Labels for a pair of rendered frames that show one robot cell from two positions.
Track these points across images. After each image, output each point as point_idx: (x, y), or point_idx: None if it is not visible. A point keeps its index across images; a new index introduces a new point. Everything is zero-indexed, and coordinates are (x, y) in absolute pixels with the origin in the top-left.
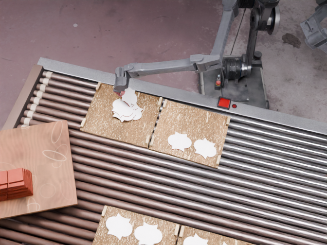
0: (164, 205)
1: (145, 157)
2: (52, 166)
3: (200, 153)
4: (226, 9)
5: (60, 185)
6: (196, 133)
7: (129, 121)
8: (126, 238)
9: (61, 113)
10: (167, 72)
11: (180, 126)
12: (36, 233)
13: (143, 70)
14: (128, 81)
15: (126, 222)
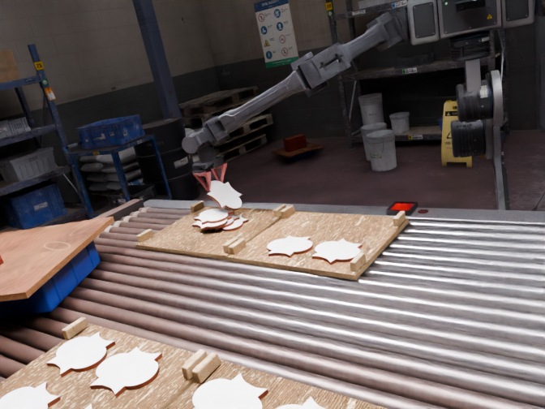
0: (204, 331)
1: (216, 270)
2: (40, 256)
3: (322, 256)
4: (369, 23)
5: (26, 273)
6: (328, 237)
7: (217, 232)
8: (77, 375)
9: (126, 235)
10: (263, 107)
11: (302, 232)
12: None
13: (228, 114)
14: (208, 139)
15: (100, 346)
